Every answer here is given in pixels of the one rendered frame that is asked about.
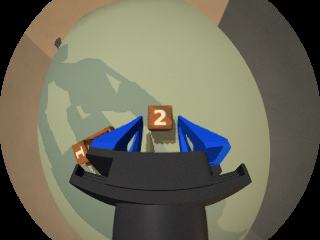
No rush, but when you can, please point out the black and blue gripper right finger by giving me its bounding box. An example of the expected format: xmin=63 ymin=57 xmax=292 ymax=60
xmin=177 ymin=116 xmax=231 ymax=166

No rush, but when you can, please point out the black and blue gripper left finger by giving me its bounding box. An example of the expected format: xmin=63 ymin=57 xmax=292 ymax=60
xmin=90 ymin=116 xmax=143 ymax=152

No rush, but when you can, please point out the brown wooden tray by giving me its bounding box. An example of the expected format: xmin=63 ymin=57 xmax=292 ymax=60
xmin=84 ymin=126 xmax=115 ymax=167

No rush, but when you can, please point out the orange-brown cube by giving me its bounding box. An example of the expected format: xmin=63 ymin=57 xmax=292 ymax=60
xmin=148 ymin=106 xmax=173 ymax=131
xmin=72 ymin=140 xmax=93 ymax=165

